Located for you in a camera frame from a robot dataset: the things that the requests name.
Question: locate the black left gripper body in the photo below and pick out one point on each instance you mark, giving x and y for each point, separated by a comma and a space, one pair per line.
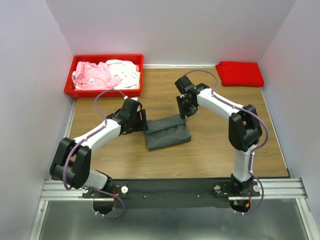
136, 122

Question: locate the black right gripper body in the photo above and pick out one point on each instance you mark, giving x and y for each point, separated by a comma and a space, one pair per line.
184, 108

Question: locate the dark grey t shirt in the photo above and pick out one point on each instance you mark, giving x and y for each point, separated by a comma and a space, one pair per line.
167, 132

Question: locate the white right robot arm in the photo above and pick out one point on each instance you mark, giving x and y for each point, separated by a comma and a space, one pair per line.
246, 131

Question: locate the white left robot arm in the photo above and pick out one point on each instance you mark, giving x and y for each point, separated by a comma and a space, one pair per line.
72, 160

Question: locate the white t shirt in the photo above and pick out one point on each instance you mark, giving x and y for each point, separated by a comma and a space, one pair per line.
127, 72

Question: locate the folded red t shirt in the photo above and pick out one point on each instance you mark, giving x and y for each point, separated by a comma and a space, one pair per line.
240, 74

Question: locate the pink t shirt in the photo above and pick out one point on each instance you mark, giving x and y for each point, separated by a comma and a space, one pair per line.
92, 77

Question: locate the red plastic bin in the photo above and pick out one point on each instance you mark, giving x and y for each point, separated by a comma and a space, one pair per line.
135, 58

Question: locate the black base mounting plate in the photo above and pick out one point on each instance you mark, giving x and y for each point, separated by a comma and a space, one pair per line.
221, 192

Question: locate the aluminium frame rail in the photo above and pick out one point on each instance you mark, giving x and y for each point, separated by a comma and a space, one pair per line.
66, 215

